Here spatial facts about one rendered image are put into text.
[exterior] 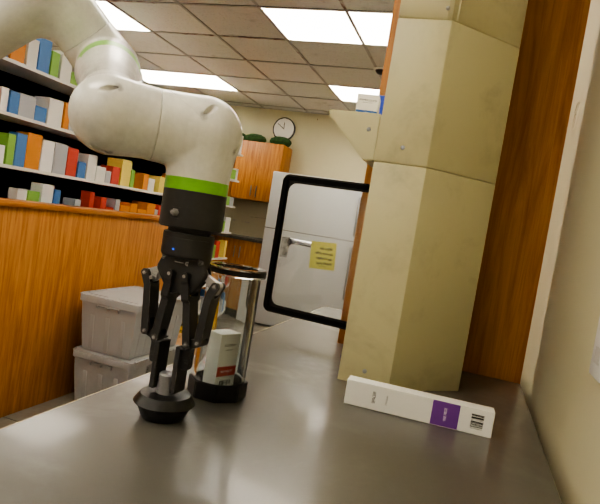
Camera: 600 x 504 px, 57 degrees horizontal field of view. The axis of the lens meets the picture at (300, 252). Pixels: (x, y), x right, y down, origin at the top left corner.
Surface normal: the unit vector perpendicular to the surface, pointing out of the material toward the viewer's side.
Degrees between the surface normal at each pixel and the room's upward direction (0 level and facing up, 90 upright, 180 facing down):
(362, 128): 90
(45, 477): 0
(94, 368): 95
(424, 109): 90
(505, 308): 90
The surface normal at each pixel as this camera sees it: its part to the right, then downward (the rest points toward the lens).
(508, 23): 0.44, 0.12
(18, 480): 0.15, -0.99
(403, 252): -0.29, 0.00
